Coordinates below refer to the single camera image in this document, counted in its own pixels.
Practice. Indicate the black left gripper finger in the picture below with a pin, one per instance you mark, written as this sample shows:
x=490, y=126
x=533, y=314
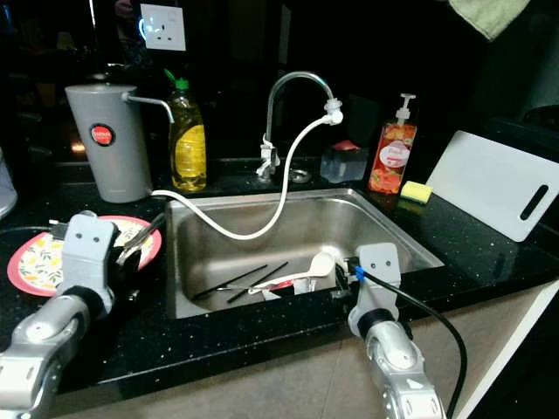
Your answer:
x=148, y=237

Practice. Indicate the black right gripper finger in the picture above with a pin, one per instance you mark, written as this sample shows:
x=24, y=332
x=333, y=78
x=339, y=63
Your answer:
x=337, y=281

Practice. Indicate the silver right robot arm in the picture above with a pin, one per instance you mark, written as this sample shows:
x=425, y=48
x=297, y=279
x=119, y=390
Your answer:
x=397, y=367

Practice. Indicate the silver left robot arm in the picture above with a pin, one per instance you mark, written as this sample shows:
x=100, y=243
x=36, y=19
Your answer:
x=52, y=336

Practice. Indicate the white ceramic spoon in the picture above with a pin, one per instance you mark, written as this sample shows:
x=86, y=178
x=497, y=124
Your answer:
x=320, y=264

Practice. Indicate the stainless steel sink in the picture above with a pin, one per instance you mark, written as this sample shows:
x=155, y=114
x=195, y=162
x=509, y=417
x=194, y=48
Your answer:
x=341, y=223

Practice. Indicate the black chopstick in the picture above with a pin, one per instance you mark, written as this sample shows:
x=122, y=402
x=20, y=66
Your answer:
x=258, y=282
x=231, y=279

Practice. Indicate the pink floral plate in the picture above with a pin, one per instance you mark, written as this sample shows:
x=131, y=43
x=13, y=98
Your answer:
x=39, y=262

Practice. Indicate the grey water filter canister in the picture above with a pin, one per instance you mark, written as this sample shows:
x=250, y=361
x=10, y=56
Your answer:
x=109, y=161

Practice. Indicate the yellow dish soap bottle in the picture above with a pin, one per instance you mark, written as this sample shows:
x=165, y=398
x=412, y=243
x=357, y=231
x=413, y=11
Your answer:
x=189, y=153

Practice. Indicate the metal spoon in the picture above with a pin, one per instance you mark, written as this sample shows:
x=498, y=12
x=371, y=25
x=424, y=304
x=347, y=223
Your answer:
x=240, y=288

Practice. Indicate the beige cabinet front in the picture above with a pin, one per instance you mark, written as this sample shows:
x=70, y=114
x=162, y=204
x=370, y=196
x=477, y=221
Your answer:
x=297, y=375

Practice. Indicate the yellow sponge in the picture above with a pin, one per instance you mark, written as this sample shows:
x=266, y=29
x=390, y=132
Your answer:
x=417, y=192

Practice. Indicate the round metal countertop cap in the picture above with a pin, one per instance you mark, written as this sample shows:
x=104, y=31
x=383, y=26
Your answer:
x=300, y=175

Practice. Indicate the clear plastic container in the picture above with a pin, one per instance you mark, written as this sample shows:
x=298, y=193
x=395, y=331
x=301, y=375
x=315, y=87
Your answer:
x=343, y=166

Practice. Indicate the red hand soap pump bottle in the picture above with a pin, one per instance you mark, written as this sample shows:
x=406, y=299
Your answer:
x=391, y=161

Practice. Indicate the white rounded container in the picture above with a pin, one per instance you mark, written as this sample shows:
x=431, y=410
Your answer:
x=7, y=188

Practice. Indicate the chrome gooseneck faucet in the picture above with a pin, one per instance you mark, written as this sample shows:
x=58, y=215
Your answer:
x=266, y=157

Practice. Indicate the white cutting board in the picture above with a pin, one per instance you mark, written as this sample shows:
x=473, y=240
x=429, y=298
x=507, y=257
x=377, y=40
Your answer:
x=489, y=188

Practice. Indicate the green towel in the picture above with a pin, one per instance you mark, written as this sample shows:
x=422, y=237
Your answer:
x=489, y=16

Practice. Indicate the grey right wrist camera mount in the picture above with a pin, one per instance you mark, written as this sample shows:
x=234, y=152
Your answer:
x=377, y=279

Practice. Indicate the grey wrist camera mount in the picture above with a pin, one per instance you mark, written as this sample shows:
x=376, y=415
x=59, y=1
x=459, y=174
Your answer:
x=377, y=279
x=92, y=253

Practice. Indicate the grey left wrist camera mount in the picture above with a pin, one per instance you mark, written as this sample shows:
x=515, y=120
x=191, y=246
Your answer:
x=92, y=253

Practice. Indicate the white wall socket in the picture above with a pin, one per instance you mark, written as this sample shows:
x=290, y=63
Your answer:
x=164, y=26

